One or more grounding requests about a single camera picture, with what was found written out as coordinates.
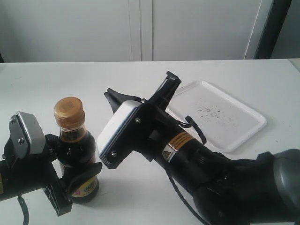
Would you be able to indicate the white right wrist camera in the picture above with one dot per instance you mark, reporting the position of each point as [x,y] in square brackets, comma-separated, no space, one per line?
[128,130]

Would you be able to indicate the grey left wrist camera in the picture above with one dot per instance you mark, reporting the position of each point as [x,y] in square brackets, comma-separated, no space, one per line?
[26,138]

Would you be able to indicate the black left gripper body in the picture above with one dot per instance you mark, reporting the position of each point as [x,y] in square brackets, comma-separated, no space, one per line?
[21,176]

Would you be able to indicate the dark vertical post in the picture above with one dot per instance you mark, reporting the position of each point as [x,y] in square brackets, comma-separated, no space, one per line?
[274,23]

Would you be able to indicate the white rectangular plastic tray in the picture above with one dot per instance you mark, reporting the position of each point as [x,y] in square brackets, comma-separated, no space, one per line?
[225,122]

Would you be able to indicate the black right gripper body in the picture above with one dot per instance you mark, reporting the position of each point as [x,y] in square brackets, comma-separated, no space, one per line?
[173,148]

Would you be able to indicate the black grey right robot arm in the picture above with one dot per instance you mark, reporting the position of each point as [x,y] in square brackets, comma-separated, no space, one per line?
[225,191]

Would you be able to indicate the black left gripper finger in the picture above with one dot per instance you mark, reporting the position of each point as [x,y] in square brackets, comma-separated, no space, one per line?
[81,183]
[51,146]

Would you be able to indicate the dark soy sauce bottle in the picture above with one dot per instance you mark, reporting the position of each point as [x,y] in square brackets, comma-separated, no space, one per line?
[76,146]

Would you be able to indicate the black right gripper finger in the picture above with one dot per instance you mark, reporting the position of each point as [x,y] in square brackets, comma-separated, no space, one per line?
[122,104]

